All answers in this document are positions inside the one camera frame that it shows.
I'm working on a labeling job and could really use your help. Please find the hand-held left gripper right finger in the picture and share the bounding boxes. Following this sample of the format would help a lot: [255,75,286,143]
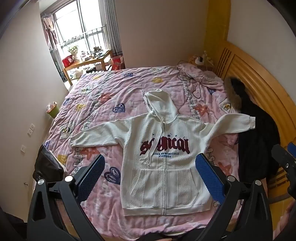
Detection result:
[195,153,274,241]

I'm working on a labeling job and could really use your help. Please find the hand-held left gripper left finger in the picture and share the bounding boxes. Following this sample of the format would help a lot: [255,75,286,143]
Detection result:
[27,154,105,241]

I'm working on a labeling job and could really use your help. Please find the white zip hoodie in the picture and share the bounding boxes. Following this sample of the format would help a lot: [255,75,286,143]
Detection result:
[70,88,256,217]

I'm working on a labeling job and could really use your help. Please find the person's right forearm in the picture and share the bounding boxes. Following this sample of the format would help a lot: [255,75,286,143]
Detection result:
[274,203,296,241]

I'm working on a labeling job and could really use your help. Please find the black coat with fur trim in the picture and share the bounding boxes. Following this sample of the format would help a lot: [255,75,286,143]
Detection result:
[228,77,281,183]

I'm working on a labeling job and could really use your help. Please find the black bag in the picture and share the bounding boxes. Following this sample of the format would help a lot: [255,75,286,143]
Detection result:
[35,144,66,183]

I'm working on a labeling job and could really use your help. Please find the green bin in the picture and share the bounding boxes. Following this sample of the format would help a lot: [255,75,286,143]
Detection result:
[46,102,58,118]

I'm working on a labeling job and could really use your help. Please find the wooden bed headboard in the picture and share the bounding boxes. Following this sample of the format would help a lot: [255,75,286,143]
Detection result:
[213,40,296,186]

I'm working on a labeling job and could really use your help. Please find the pink printed blanket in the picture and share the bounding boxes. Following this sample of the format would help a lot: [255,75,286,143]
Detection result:
[44,64,243,241]

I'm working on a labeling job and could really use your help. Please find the wooden desk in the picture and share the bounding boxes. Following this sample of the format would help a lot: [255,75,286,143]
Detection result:
[63,50,114,85]

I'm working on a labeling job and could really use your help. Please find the red bag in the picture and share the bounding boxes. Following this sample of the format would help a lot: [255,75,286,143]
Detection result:
[62,56,75,67]

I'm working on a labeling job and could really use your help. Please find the flower bouquet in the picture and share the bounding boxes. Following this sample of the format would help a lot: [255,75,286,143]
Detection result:
[68,46,80,62]

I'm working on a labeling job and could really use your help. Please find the grey curtain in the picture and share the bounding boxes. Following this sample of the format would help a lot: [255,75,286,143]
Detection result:
[106,0,123,56]

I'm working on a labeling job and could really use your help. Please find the pink curtain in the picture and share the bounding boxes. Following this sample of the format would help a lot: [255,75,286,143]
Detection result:
[42,14,62,81]

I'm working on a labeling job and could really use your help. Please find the window with railing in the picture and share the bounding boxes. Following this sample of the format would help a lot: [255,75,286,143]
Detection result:
[54,0,109,56]

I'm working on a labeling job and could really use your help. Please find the black cable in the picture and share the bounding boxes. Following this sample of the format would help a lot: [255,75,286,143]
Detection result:
[177,61,210,99]

